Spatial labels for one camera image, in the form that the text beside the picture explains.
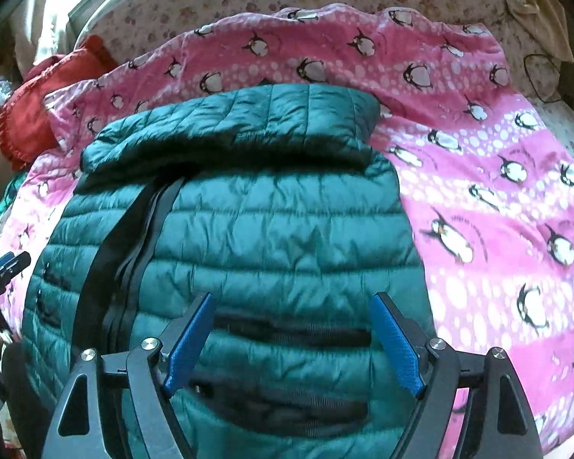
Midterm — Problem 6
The green quilted puffer jacket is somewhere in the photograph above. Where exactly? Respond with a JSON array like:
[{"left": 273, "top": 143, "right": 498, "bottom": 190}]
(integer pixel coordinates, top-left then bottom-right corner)
[{"left": 21, "top": 84, "right": 433, "bottom": 458}]

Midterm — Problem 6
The green fabric at bedside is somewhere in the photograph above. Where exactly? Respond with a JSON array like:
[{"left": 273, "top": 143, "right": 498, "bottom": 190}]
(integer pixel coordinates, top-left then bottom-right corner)
[{"left": 0, "top": 172, "right": 28, "bottom": 219}]

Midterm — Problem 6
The red knitted blanket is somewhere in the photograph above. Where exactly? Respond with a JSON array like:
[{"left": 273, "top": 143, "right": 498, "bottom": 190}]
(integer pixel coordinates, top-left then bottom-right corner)
[{"left": 0, "top": 34, "right": 117, "bottom": 171}]

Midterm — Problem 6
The pink penguin print blanket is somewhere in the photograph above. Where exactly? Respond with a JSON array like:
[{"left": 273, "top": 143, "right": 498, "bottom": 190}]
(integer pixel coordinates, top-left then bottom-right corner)
[{"left": 0, "top": 4, "right": 574, "bottom": 458}]

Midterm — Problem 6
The beige cloth on bed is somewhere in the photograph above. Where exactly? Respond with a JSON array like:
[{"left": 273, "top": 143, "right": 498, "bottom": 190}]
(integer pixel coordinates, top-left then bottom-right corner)
[{"left": 505, "top": 0, "right": 574, "bottom": 63}]

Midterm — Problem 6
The black cable on bed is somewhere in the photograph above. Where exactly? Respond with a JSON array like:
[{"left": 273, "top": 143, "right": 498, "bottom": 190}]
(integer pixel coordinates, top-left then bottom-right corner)
[{"left": 522, "top": 53, "right": 566, "bottom": 106}]

